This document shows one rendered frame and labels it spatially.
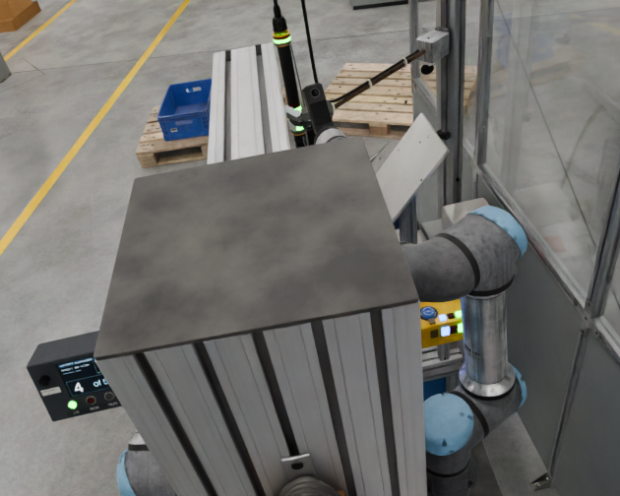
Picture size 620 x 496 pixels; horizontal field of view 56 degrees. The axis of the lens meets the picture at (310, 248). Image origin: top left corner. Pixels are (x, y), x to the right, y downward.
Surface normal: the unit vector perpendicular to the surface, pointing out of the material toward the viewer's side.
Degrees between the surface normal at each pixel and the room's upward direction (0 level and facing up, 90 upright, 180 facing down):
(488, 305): 85
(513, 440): 0
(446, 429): 7
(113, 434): 0
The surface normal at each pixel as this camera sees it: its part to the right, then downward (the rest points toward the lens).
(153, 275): -0.15, -0.75
